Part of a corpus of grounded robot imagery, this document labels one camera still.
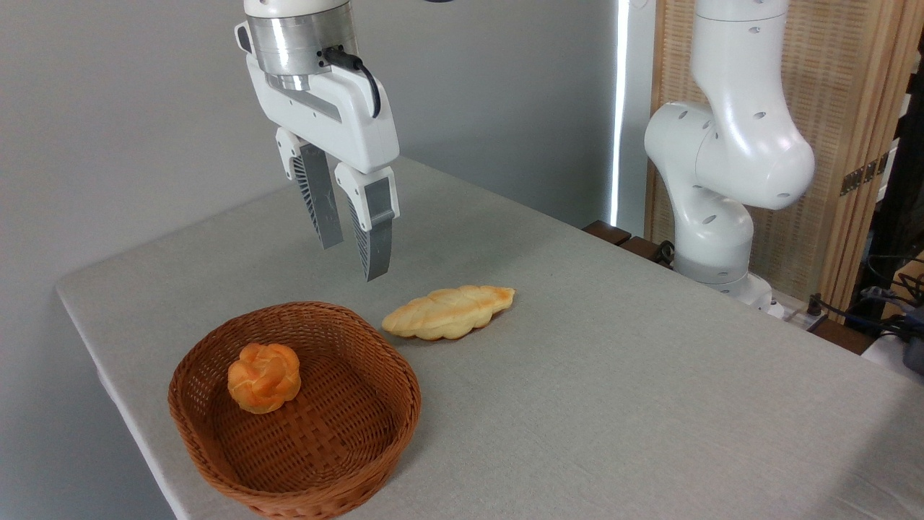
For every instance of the brown wicker basket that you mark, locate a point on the brown wicker basket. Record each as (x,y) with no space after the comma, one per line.
(317,440)

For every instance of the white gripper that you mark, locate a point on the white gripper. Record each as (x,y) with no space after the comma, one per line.
(339,119)

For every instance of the grey tablecloth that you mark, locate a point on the grey tablecloth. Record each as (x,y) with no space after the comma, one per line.
(613,375)

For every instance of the blue grey device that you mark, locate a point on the blue grey device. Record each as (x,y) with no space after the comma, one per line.
(915,347)

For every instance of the long pale braided bread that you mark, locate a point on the long pale braided bread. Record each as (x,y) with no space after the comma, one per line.
(447,312)

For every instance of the bamboo folding screen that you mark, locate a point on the bamboo folding screen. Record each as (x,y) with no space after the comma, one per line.
(844,94)

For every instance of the round orange knotted bread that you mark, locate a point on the round orange knotted bread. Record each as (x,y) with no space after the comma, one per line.
(264,377)

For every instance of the brass screen hinge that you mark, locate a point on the brass screen hinge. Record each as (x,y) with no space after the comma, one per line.
(863,173)

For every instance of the black metal stand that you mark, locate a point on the black metal stand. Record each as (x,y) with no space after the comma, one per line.
(899,202)

